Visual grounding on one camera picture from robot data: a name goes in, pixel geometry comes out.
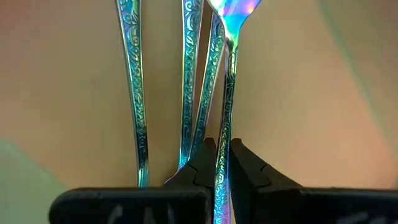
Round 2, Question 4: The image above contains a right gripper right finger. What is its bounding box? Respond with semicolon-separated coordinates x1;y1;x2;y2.
229;138;398;224

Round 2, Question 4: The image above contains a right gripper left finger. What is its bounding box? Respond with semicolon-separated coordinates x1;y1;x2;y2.
49;138;218;224

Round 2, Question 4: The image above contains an iridescent rainbow fork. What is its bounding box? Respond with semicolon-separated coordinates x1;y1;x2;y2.
188;11;226;156
177;0;205;171
115;0;150;189
206;0;262;224

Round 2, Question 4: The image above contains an orange plastic bin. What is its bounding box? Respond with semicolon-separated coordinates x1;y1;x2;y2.
0;0;398;190

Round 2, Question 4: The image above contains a teal plastic bin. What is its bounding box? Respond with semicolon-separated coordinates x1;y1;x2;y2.
0;138;68;224

